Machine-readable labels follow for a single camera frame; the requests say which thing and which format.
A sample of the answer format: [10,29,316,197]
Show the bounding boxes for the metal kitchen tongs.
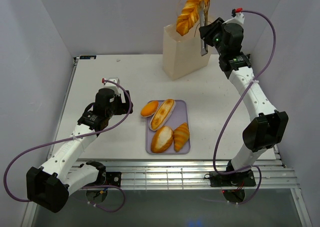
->
[198,1,208,56]

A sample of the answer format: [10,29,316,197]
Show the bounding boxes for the long braided fake bread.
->
[176,0,210,36]

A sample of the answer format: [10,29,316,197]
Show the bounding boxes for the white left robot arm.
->
[26,86,130,213]

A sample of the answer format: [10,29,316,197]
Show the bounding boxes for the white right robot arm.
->
[199,17,289,187]

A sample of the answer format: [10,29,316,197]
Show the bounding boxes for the long glazed fake loaf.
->
[149,99,176,131]

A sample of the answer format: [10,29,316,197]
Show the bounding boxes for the oval white-topped fake bread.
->
[150,126,174,153]

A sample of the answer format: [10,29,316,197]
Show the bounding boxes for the white paper bag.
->
[162,10,213,80]

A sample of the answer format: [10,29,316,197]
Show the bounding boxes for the fake croissant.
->
[173,122,190,152]

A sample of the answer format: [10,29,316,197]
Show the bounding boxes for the small round orange bun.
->
[140,100,159,118]

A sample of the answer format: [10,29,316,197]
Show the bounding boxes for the left blue table label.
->
[79,55,97,60]

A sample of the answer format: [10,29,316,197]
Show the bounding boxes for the lilac plastic tray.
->
[145,100,191,156]

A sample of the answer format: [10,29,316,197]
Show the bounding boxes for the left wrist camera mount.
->
[102,77,120,96]

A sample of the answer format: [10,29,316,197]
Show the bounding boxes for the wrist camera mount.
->
[102,77,120,96]
[231,8,245,26]

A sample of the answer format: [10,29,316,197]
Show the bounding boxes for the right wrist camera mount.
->
[231,8,245,26]

